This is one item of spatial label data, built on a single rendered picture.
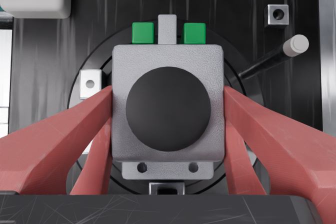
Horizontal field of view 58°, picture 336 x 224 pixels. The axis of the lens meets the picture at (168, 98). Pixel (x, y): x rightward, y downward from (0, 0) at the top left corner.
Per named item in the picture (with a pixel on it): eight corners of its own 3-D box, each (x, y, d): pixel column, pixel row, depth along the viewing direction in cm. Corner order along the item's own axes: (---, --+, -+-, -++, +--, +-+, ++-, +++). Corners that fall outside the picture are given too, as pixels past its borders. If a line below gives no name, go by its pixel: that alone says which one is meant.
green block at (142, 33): (156, 61, 21) (154, 43, 16) (138, 61, 21) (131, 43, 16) (156, 44, 21) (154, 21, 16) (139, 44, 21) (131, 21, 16)
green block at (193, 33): (195, 61, 21) (206, 44, 16) (178, 61, 21) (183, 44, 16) (195, 45, 21) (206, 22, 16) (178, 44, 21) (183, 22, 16)
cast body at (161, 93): (206, 170, 17) (233, 202, 10) (128, 170, 17) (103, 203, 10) (204, 26, 18) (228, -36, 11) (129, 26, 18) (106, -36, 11)
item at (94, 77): (105, 101, 21) (101, 99, 19) (84, 101, 21) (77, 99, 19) (106, 72, 21) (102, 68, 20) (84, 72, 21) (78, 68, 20)
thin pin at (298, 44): (251, 79, 21) (310, 52, 13) (240, 79, 21) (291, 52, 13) (251, 68, 21) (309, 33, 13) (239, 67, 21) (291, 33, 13)
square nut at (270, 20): (284, 29, 24) (289, 25, 23) (263, 28, 24) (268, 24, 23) (283, 8, 24) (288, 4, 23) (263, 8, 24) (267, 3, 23)
